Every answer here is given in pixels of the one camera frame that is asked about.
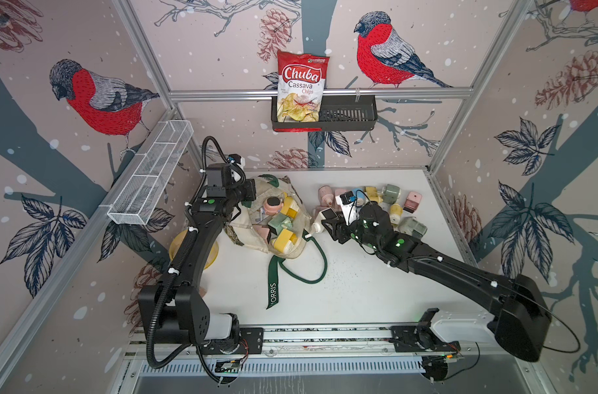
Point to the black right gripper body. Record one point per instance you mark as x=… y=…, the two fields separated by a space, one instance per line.
x=356 y=233

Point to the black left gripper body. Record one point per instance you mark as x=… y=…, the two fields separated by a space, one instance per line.
x=241 y=192

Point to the pink square pencil sharpener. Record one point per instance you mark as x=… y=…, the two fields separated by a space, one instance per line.
x=412 y=202

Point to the cream pencil sharpener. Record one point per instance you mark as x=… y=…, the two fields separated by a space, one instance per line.
x=317 y=225

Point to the pink boxy pencil sharpener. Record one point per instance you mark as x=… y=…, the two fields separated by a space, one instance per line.
x=264 y=232

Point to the cream green-handled tote bag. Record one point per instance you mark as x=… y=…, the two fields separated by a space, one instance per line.
x=240 y=231

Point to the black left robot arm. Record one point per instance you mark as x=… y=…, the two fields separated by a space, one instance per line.
x=173 y=313

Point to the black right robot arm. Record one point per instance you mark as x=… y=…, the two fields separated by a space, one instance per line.
x=521 y=317

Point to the yellow bowl with buns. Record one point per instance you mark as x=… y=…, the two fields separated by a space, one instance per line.
x=177 y=242

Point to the red Chuba cassava chips bag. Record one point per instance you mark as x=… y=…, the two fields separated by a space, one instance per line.
x=301 y=87

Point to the white wire mesh shelf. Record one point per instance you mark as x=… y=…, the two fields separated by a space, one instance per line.
x=142 y=191

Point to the black wire wall basket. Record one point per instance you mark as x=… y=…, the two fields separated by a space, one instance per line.
x=337 y=113

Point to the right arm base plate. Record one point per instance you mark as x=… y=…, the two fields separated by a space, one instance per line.
x=413 y=339

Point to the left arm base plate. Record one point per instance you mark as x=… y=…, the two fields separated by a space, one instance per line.
x=239 y=343

